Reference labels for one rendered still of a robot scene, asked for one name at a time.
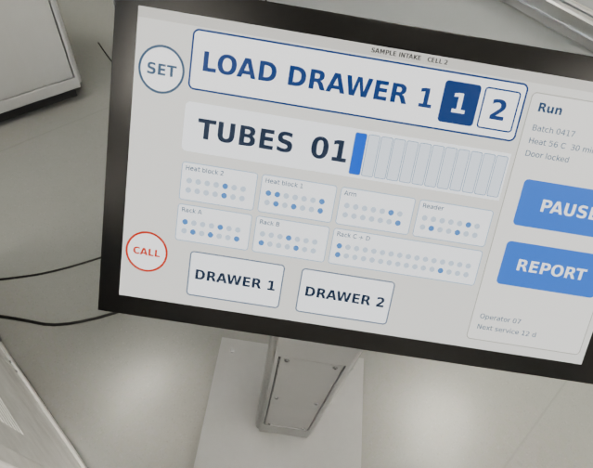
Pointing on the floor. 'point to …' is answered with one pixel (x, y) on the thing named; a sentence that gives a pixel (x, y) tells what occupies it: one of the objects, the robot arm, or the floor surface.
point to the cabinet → (19, 416)
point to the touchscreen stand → (283, 406)
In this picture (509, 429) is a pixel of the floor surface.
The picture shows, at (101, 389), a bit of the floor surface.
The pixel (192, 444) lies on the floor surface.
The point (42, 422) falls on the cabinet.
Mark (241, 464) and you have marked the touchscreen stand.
